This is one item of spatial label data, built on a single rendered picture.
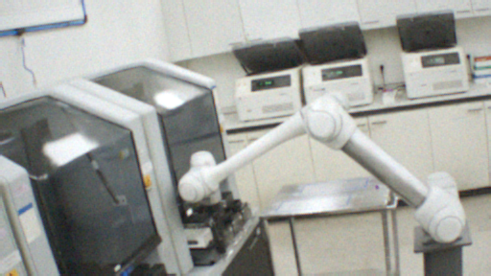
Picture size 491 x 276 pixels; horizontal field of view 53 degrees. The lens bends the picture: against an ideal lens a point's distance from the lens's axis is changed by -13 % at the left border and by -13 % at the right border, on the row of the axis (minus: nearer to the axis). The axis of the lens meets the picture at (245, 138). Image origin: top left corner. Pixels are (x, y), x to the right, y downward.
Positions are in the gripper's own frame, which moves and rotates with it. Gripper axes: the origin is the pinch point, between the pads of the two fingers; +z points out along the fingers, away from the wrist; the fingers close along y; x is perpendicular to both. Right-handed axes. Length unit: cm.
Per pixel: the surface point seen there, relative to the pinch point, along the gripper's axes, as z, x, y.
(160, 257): -9.9, -12.1, 32.4
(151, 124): -58, -11, 14
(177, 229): -14.1, -11.4, 13.7
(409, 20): -73, 95, -250
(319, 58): -49, 8, -280
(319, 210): -2.2, 38.5, -27.0
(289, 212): -2.2, 23.7, -28.8
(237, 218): -0.7, -2.6, -31.5
